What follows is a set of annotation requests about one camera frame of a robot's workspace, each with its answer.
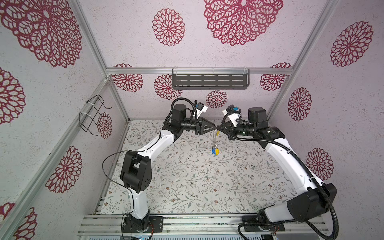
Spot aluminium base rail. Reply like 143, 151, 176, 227
75, 214, 319, 240

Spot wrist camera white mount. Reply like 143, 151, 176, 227
222, 105, 242, 127
195, 101, 208, 118

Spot black slotted wall shelf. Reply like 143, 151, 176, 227
171, 69, 250, 90

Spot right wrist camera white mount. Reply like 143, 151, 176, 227
222, 105, 242, 127

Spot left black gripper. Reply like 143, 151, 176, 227
181, 117, 216, 135

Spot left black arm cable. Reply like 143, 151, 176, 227
101, 150, 133, 191

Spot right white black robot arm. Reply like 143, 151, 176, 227
217, 105, 339, 239

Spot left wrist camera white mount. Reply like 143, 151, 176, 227
195, 101, 208, 118

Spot black wire wall rack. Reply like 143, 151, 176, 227
78, 95, 111, 136

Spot right black corrugated cable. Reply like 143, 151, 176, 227
221, 111, 340, 240

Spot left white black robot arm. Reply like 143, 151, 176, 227
120, 103, 216, 232

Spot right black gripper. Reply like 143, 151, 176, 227
216, 121, 256, 142

